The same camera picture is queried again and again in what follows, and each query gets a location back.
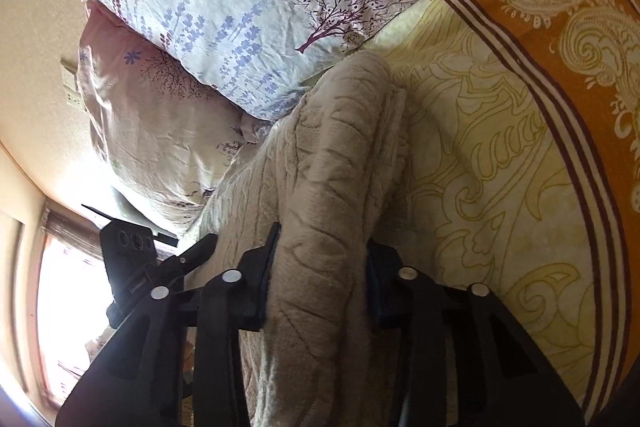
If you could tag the white wall outlet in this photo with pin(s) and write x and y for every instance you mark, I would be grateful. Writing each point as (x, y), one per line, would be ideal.
(73, 98)

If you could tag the yellow patterned bed sheet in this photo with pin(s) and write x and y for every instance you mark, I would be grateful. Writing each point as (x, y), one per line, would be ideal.
(500, 157)

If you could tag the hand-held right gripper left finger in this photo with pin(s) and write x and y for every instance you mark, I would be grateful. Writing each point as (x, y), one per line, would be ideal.
(255, 287)

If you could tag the thin black rod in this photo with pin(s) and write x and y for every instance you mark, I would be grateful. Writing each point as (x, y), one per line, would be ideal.
(95, 211)

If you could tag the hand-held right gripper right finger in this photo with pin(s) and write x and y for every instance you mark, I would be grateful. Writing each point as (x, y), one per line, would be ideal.
(377, 297)

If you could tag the white wall switch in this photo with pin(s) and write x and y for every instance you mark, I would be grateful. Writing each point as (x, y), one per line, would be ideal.
(69, 74)

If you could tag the bright window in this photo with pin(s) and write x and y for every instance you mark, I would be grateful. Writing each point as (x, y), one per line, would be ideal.
(70, 307)

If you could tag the brown window curtain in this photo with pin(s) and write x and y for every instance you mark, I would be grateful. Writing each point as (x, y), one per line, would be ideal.
(70, 227)

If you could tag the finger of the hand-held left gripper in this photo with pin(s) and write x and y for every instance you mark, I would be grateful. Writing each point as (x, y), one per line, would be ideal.
(192, 257)

